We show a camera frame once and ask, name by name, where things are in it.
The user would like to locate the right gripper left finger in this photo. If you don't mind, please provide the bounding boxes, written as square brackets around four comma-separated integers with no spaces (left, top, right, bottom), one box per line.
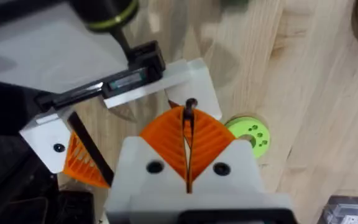
[109,105,189,200]

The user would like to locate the green disc with holes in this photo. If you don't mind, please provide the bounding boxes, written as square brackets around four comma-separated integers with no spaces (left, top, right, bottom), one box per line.
[225,115,272,159]

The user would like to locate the clear plastic parts box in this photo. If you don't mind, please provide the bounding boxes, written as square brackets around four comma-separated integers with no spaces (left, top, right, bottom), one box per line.
[317,194,358,224]

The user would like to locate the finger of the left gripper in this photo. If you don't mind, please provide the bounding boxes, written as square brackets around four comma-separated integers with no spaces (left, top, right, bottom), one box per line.
[162,57,223,121]
[19,110,116,189]

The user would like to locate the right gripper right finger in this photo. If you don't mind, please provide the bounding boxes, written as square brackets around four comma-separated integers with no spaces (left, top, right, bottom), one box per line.
[190,108,266,195]

